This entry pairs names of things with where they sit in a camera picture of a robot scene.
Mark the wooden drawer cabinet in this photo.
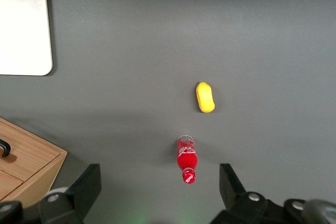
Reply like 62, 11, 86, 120
0, 117, 68, 205

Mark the wooden drawer front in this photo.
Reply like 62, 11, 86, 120
0, 170, 25, 202
0, 121, 61, 183

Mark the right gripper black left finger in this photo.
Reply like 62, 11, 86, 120
38, 163, 102, 224

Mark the black wire drawer handle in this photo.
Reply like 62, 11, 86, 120
0, 138, 12, 159

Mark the yellow lemon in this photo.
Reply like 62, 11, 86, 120
195, 81, 216, 114

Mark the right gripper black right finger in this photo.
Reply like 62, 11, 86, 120
211, 163, 289, 224

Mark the white rectangular tray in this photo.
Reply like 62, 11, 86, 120
0, 0, 54, 77

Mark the red coke bottle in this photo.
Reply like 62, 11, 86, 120
176, 134, 198, 185

